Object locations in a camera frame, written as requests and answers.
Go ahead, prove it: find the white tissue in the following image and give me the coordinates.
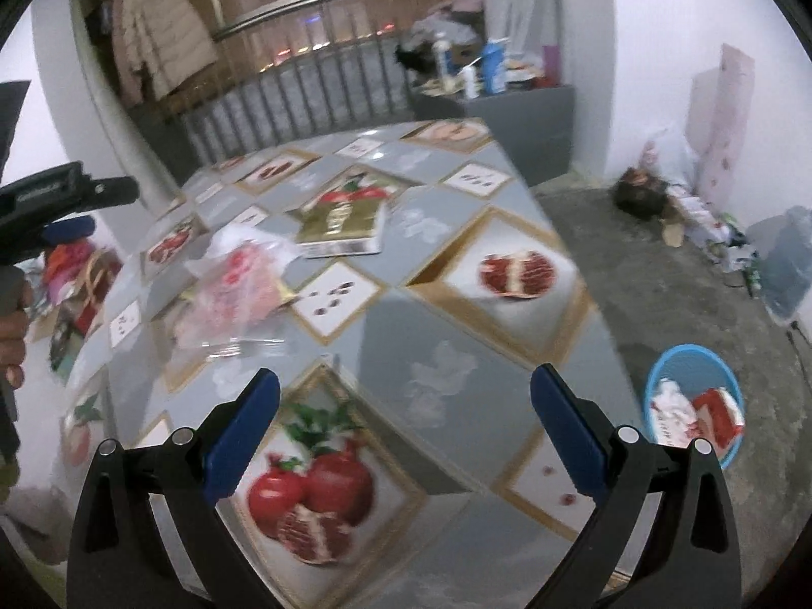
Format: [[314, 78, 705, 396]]
[[650, 378, 698, 448]]

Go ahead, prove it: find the red white plastic bag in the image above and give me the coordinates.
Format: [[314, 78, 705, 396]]
[[691, 388, 745, 459]]

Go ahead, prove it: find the blue trash basket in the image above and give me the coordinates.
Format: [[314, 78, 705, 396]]
[[642, 344, 745, 470]]

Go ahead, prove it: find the person's left hand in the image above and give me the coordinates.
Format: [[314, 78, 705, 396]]
[[0, 281, 33, 389]]

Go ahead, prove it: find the colourful clutter pile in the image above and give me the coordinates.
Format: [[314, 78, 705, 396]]
[[33, 238, 122, 384]]

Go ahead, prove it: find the beige puffer jacket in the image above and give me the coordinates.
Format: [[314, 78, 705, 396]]
[[112, 0, 217, 107]]

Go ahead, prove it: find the clear pink snack wrapper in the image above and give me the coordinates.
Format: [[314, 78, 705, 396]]
[[172, 223, 300, 356]]

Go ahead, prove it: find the blue water jug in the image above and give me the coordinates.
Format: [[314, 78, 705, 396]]
[[761, 205, 810, 322]]

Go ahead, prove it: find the gold green tissue pack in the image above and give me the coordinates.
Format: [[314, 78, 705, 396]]
[[296, 198, 388, 258]]

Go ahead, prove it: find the metal balcony railing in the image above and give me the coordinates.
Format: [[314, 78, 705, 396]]
[[162, 0, 447, 162]]

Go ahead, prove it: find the dark bag on floor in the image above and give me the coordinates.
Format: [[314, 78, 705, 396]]
[[611, 168, 669, 220]]

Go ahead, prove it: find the fruit pattern tablecloth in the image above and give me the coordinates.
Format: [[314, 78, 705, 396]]
[[58, 120, 637, 607]]

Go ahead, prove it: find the white tall bottle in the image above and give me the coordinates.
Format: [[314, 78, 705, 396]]
[[432, 31, 454, 91]]

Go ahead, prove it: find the small white bottle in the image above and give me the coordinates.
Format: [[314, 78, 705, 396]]
[[460, 64, 479, 100]]

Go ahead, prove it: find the pink rolled mat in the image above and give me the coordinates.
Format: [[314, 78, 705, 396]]
[[698, 43, 756, 212]]

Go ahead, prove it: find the grey side cabinet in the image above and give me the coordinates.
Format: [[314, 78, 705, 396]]
[[409, 85, 576, 187]]

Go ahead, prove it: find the blue detergent bottle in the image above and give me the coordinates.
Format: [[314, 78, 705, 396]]
[[480, 39, 508, 95]]

